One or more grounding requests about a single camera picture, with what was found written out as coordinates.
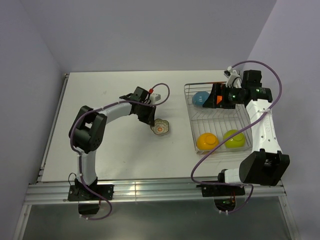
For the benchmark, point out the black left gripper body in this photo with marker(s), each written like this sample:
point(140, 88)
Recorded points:
point(143, 113)

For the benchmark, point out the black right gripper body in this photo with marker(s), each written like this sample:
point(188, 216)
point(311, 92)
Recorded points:
point(232, 96)

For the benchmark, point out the white bowl orange outside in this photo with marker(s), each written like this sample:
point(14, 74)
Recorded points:
point(219, 100)

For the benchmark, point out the patterned flower-shaped bowl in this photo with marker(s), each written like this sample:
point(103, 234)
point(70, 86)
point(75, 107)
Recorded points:
point(161, 127)

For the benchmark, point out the blue ceramic bowl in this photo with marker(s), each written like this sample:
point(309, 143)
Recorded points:
point(199, 98)

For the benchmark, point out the yellow orange bowl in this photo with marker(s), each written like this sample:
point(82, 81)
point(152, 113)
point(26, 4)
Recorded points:
point(207, 141)

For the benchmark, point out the lime green bowl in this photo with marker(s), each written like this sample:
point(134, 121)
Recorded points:
point(237, 141)

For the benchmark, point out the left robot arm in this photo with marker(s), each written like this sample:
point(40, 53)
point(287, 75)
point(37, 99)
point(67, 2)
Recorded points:
point(88, 128)

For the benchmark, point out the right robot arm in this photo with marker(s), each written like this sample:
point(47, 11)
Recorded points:
point(267, 163)

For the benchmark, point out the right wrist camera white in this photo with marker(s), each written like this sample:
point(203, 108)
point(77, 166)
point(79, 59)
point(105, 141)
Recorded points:
point(232, 76)

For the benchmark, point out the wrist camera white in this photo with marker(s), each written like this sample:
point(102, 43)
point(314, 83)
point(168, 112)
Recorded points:
point(232, 76)
point(152, 97)

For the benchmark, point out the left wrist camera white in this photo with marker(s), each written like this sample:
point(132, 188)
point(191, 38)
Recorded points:
point(152, 97)

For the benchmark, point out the steel wire dish rack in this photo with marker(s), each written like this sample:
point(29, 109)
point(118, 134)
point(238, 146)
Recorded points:
point(208, 120)

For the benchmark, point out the aluminium table edge rail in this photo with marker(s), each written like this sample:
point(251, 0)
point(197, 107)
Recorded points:
point(171, 189)

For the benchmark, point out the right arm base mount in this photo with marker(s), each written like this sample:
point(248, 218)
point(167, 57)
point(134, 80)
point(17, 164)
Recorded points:
point(224, 196)

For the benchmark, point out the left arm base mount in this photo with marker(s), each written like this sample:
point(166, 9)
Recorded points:
point(88, 203)

